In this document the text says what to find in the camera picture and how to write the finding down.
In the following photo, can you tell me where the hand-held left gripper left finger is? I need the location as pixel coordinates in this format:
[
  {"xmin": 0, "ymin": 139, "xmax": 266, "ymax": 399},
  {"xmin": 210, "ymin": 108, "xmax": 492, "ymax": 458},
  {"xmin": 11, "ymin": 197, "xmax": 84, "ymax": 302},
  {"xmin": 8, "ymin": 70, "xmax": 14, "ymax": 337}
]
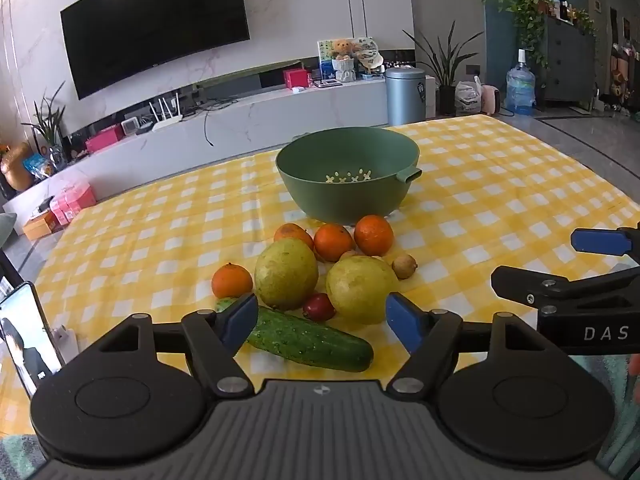
[{"xmin": 89, "ymin": 292, "xmax": 260, "ymax": 401}]

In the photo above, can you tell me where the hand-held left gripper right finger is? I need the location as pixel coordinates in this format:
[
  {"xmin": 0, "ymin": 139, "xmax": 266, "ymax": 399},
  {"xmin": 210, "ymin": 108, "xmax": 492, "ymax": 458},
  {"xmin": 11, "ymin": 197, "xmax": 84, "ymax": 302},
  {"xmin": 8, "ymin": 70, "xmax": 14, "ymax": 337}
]
[{"xmin": 385, "ymin": 291, "xmax": 556, "ymax": 396}]

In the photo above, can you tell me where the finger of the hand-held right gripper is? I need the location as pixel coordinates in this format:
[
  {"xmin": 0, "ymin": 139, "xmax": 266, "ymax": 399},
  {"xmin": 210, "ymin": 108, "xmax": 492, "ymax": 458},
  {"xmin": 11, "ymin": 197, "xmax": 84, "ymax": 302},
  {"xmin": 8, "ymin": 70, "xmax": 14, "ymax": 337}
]
[
  {"xmin": 491, "ymin": 265, "xmax": 640, "ymax": 315},
  {"xmin": 571, "ymin": 226, "xmax": 640, "ymax": 257}
]

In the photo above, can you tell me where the yellow-green pear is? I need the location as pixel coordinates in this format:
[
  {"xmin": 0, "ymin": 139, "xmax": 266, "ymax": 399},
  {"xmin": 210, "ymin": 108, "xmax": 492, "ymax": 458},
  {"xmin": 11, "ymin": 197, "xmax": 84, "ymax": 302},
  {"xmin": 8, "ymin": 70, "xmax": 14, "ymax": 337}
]
[
  {"xmin": 326, "ymin": 255, "xmax": 399, "ymax": 325},
  {"xmin": 254, "ymin": 238, "xmax": 319, "ymax": 311}
]

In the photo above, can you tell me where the dark-spotted orange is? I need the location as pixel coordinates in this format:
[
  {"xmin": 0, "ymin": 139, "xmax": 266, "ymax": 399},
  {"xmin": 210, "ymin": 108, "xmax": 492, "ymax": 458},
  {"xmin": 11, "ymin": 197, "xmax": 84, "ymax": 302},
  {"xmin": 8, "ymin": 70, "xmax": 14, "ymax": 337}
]
[{"xmin": 273, "ymin": 223, "xmax": 315, "ymax": 252}]

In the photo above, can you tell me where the green bowl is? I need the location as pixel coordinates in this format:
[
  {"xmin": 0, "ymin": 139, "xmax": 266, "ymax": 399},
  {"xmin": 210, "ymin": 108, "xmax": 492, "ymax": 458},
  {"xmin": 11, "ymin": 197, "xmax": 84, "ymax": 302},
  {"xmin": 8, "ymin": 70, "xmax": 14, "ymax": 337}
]
[{"xmin": 275, "ymin": 126, "xmax": 422, "ymax": 223}]

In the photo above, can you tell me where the person's right hand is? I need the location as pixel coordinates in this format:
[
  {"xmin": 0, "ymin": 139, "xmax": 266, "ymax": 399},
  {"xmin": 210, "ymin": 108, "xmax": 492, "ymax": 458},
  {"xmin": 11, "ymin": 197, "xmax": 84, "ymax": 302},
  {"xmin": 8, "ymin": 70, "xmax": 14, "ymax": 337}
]
[{"xmin": 627, "ymin": 352, "xmax": 640, "ymax": 403}]

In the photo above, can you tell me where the small brown fruit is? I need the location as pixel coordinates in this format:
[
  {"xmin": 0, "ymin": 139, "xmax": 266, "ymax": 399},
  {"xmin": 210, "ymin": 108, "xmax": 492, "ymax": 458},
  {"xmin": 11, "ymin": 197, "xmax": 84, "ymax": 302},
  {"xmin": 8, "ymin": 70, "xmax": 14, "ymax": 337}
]
[{"xmin": 391, "ymin": 254, "xmax": 418, "ymax": 280}]

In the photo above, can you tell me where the green cucumber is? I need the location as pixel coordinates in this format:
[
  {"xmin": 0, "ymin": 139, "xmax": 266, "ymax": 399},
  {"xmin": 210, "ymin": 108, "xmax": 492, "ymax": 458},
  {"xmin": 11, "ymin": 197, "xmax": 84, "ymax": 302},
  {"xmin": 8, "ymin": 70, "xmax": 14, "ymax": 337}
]
[{"xmin": 216, "ymin": 297, "xmax": 375, "ymax": 373}]

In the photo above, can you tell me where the small red fruit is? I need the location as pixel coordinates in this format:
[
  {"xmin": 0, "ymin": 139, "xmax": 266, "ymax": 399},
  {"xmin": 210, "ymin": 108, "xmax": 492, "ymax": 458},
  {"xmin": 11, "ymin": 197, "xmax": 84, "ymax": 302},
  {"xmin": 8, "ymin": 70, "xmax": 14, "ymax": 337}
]
[{"xmin": 302, "ymin": 293, "xmax": 337, "ymax": 323}]

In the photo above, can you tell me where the teal cloth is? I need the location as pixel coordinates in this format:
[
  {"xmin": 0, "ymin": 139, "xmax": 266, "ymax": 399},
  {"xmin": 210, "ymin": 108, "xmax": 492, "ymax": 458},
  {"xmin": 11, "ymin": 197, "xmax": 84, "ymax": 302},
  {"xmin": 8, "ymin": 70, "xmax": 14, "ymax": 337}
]
[{"xmin": 0, "ymin": 352, "xmax": 640, "ymax": 480}]

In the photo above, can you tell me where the yellow checked tablecloth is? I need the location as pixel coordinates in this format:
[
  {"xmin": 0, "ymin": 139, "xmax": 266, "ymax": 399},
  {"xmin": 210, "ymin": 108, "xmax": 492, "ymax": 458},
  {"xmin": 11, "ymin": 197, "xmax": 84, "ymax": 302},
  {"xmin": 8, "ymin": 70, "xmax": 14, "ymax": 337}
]
[{"xmin": 0, "ymin": 114, "xmax": 640, "ymax": 436}]

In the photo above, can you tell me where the large blue water bottle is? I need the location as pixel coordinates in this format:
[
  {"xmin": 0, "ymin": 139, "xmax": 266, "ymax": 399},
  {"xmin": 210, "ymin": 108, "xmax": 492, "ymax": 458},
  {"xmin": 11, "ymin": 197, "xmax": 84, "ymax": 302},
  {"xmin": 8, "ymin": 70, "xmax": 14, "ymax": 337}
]
[{"xmin": 506, "ymin": 49, "xmax": 537, "ymax": 116}]

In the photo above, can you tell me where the small pink appliance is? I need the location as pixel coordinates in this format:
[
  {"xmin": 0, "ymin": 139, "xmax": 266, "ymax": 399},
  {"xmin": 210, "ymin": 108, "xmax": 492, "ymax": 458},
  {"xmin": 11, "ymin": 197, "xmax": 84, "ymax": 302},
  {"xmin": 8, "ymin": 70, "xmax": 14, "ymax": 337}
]
[{"xmin": 480, "ymin": 85, "xmax": 502, "ymax": 115}]

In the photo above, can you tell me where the dark grey cabinet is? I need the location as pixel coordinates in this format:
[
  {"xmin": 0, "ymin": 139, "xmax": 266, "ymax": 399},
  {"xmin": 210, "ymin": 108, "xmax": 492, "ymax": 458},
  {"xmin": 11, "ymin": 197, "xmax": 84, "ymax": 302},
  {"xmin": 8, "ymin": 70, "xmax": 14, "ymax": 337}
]
[{"xmin": 542, "ymin": 15, "xmax": 598, "ymax": 103}]

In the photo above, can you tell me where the white plastic bag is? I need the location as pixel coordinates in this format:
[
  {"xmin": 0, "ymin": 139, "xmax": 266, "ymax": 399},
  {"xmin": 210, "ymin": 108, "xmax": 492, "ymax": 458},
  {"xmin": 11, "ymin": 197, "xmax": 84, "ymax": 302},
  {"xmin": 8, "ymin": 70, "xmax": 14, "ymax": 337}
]
[{"xmin": 454, "ymin": 77, "xmax": 483, "ymax": 117}]

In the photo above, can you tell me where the white marble TV console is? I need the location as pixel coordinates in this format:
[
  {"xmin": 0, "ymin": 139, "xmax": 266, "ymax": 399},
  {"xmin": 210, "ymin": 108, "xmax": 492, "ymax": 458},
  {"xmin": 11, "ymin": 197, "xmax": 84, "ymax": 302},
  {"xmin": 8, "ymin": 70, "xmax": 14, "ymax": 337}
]
[{"xmin": 0, "ymin": 74, "xmax": 436, "ymax": 241}]

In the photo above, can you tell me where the stack of pink packets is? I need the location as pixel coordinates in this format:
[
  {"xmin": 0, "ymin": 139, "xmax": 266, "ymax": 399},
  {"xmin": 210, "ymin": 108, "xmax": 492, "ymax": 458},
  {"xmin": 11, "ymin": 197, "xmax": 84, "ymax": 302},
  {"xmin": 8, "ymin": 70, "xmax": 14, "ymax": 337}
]
[{"xmin": 49, "ymin": 180, "xmax": 97, "ymax": 226}]

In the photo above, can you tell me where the white router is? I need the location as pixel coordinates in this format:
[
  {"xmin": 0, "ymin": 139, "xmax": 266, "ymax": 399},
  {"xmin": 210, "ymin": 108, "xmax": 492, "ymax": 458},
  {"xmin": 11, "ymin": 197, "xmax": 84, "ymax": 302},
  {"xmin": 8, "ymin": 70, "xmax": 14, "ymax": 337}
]
[{"xmin": 148, "ymin": 92, "xmax": 183, "ymax": 132}]

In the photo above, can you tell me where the smartphone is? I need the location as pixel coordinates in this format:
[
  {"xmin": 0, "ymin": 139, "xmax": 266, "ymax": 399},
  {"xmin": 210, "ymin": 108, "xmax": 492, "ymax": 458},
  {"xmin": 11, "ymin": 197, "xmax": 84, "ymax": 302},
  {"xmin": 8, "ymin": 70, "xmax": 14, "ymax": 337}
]
[{"xmin": 0, "ymin": 281, "xmax": 66, "ymax": 398}]

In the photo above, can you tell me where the orange cardboard box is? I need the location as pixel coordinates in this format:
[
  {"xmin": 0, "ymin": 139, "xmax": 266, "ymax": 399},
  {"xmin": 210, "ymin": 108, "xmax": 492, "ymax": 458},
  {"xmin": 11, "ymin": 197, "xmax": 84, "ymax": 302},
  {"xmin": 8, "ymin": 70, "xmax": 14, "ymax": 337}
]
[{"xmin": 22, "ymin": 210, "xmax": 63, "ymax": 241}]

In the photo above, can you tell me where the grey-blue pedal bin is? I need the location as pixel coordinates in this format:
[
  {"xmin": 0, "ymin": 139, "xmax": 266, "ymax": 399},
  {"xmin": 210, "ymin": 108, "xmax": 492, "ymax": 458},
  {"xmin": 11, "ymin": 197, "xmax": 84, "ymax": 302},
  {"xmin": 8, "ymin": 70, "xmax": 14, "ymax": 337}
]
[{"xmin": 384, "ymin": 66, "xmax": 427, "ymax": 127}]

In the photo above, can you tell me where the magenta box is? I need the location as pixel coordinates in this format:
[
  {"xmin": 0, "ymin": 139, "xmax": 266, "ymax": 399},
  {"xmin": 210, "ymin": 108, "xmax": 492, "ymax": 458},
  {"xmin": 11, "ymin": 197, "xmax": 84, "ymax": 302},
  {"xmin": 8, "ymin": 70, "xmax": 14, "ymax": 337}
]
[{"xmin": 85, "ymin": 124, "xmax": 125, "ymax": 153}]

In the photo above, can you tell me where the long-leaved potted plant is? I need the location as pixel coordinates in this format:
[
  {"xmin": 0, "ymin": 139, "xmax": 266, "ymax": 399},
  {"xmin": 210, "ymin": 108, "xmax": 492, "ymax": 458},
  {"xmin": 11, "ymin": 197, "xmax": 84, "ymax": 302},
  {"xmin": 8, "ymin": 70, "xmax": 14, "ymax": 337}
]
[{"xmin": 402, "ymin": 22, "xmax": 483, "ymax": 116}]

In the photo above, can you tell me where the trailing ivy plant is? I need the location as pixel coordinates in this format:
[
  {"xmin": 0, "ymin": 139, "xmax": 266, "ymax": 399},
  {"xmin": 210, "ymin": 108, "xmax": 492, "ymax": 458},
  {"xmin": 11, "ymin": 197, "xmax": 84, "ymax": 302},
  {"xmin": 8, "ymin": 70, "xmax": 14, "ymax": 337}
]
[{"xmin": 492, "ymin": 0, "xmax": 556, "ymax": 68}]

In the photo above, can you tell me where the red box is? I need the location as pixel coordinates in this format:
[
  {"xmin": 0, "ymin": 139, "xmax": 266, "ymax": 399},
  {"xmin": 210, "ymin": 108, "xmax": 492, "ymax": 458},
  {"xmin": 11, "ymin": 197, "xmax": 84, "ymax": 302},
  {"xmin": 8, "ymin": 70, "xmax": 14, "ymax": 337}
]
[{"xmin": 283, "ymin": 68, "xmax": 312, "ymax": 90}]

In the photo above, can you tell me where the blue snack bag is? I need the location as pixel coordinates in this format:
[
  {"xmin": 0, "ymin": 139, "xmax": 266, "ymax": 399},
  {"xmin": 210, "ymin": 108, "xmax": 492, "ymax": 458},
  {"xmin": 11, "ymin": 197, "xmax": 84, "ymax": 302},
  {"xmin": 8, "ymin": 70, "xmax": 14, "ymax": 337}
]
[{"xmin": 24, "ymin": 154, "xmax": 53, "ymax": 178}]

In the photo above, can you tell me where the teddy bear in white wrap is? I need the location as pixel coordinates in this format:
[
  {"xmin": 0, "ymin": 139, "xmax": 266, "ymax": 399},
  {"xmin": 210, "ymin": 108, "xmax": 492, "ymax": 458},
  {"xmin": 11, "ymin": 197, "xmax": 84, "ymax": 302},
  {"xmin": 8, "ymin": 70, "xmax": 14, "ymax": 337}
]
[{"xmin": 332, "ymin": 38, "xmax": 357, "ymax": 83}]

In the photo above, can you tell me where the white printed cap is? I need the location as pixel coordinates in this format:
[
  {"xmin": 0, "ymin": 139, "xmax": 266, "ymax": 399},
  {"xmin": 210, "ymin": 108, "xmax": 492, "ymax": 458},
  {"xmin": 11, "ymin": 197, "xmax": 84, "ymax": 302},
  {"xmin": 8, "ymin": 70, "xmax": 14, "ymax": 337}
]
[{"xmin": 352, "ymin": 36, "xmax": 385, "ymax": 72}]

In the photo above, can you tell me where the plant in glass vase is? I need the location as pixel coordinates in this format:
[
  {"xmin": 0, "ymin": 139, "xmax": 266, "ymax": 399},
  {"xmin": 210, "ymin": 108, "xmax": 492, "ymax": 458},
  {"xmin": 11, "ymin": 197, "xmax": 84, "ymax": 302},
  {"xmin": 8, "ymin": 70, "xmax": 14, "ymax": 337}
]
[{"xmin": 31, "ymin": 82, "xmax": 68, "ymax": 171}]

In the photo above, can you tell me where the golden gourd ornament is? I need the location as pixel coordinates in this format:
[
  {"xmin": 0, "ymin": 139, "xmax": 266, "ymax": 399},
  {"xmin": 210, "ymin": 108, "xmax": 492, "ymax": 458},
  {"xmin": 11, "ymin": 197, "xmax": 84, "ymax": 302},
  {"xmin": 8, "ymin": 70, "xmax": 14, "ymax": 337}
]
[{"xmin": 1, "ymin": 142, "xmax": 36, "ymax": 192}]

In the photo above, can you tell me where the blue and white picture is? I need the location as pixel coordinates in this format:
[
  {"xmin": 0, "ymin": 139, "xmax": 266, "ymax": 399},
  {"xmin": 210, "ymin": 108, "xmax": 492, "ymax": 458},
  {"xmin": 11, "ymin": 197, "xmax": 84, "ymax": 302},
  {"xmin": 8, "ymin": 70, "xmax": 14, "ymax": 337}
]
[{"xmin": 317, "ymin": 39, "xmax": 351, "ymax": 81}]

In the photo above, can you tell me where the black television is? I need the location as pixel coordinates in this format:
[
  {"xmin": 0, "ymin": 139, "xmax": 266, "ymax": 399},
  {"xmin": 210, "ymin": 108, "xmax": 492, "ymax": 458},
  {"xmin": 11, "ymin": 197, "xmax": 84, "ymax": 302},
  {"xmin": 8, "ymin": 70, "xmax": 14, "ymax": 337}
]
[{"xmin": 60, "ymin": 0, "xmax": 251, "ymax": 101}]

